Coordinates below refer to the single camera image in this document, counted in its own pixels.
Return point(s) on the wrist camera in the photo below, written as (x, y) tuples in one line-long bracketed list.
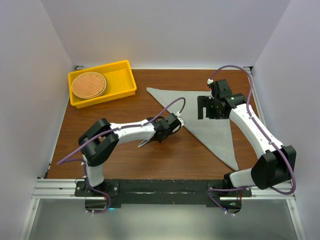
[(182, 122), (220, 89)]

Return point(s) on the aluminium frame rail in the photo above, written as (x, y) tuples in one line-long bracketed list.
[(55, 213)]

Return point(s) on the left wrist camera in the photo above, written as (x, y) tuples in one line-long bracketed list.
[(182, 122)]

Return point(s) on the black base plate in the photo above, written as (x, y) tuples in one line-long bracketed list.
[(115, 193)]

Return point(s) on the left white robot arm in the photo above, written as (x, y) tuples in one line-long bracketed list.
[(100, 140)]

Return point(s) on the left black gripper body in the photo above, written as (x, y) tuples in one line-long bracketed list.
[(167, 133)]

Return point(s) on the round woven coaster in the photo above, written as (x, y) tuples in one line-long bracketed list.
[(89, 85)]

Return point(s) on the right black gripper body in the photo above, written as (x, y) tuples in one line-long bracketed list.
[(212, 111)]

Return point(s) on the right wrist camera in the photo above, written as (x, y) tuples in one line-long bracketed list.
[(220, 89)]

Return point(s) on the silver table knife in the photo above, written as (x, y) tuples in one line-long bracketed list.
[(144, 142)]

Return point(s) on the yellow plastic bin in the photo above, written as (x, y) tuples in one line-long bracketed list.
[(119, 78)]

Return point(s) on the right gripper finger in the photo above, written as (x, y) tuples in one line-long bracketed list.
[(202, 101), (201, 112)]

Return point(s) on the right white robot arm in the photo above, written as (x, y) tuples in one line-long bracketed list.
[(275, 161)]

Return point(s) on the grey cloth napkin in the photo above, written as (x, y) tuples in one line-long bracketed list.
[(214, 134)]

